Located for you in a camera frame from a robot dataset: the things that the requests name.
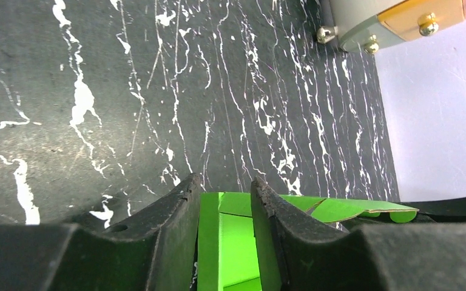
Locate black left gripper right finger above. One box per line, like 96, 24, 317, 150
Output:
251, 178, 466, 290

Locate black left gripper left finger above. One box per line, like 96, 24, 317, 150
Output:
0, 173, 201, 290

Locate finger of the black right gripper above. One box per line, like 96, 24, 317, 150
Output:
400, 197, 466, 222

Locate green paper box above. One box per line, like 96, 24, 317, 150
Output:
191, 192, 418, 290

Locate round cream drawer cabinet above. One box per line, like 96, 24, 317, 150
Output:
316, 0, 466, 55

